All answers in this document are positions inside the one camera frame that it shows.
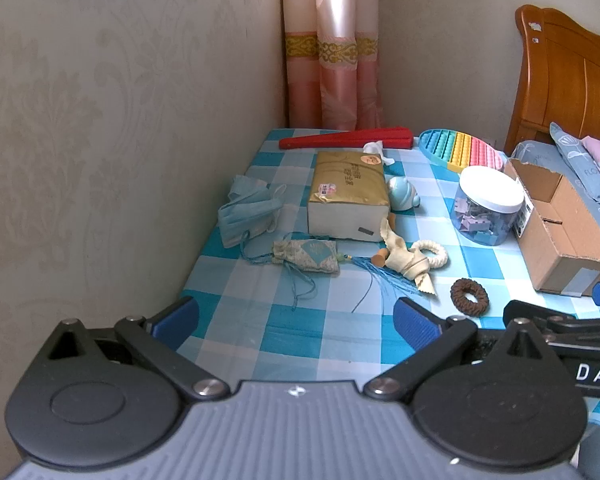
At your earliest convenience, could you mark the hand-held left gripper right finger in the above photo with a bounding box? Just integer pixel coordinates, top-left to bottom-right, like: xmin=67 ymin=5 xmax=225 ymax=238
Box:
xmin=363 ymin=297 xmax=561 ymax=402

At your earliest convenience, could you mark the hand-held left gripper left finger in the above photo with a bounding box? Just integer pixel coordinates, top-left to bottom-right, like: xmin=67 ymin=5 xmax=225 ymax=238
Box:
xmin=45 ymin=296 xmax=231 ymax=402

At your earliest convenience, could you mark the cardboard box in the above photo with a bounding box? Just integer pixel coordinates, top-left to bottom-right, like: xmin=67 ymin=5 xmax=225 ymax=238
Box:
xmin=502 ymin=157 xmax=600 ymax=299

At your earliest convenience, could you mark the cream sock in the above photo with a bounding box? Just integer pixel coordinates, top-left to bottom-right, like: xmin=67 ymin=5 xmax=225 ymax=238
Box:
xmin=380 ymin=217 xmax=437 ymax=297

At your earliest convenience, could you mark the blue face mask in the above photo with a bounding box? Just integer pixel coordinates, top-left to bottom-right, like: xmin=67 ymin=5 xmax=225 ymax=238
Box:
xmin=217 ymin=174 xmax=287 ymax=249

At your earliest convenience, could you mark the floral sachet with blue tassel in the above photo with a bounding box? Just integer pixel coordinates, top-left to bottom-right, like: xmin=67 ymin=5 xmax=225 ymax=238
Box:
xmin=241 ymin=232 xmax=416 ymax=313

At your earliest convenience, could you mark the white tissue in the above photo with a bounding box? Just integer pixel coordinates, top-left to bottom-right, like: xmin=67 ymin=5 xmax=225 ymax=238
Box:
xmin=362 ymin=141 xmax=396 ymax=167

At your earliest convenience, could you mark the brown hair scrunchie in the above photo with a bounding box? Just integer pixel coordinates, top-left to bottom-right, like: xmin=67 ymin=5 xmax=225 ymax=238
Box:
xmin=450 ymin=278 xmax=491 ymax=317

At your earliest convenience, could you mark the cream hair scrunchie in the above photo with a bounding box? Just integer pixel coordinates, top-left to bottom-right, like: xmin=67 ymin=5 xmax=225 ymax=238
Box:
xmin=411 ymin=240 xmax=450 ymax=270

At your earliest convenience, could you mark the blue checked tablecloth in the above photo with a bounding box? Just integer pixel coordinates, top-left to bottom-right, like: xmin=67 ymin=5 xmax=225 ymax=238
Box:
xmin=172 ymin=128 xmax=600 ymax=428

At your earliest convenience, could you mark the clear jar with white lid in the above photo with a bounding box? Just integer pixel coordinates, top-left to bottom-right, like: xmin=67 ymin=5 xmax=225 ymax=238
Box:
xmin=449 ymin=165 xmax=526 ymax=247

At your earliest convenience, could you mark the pale blue snail toy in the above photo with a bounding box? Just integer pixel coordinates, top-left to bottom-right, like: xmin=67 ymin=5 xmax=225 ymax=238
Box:
xmin=387 ymin=176 xmax=423 ymax=211

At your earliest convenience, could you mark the blue-grey flower pillow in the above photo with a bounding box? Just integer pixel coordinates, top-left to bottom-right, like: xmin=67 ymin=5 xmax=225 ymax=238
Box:
xmin=550 ymin=121 xmax=600 ymax=206

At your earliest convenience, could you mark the gold tissue pack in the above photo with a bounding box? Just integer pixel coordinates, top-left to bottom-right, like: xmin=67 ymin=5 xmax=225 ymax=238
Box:
xmin=307 ymin=150 xmax=392 ymax=242

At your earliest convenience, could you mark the rainbow pop bubble toy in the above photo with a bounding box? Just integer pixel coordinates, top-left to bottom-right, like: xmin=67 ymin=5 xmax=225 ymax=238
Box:
xmin=418 ymin=128 xmax=508 ymax=171

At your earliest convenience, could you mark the red folding fan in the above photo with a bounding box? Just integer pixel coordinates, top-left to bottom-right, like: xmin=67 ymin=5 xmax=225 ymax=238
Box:
xmin=279 ymin=126 xmax=416 ymax=151

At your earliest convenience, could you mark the wooden bed headboard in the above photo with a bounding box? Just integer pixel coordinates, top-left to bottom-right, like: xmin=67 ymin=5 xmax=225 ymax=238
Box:
xmin=503 ymin=4 xmax=600 ymax=156

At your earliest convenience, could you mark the pink curtain with gold band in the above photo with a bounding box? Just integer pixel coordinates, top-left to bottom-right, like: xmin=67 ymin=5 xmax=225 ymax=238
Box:
xmin=280 ymin=0 xmax=383 ymax=131

